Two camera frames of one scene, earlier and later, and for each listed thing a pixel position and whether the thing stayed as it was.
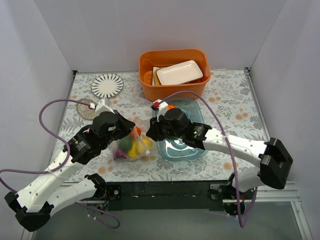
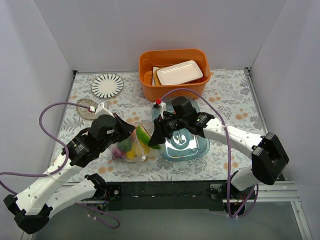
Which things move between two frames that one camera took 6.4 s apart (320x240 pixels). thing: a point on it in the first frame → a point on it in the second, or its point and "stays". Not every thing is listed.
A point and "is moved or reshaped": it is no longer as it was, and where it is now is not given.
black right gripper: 155,130 → 161,127
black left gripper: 125,125 stays
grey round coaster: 84,110 stays
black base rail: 177,195 stays
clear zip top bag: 132,146 is moved or reshaped
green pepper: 125,144 stays
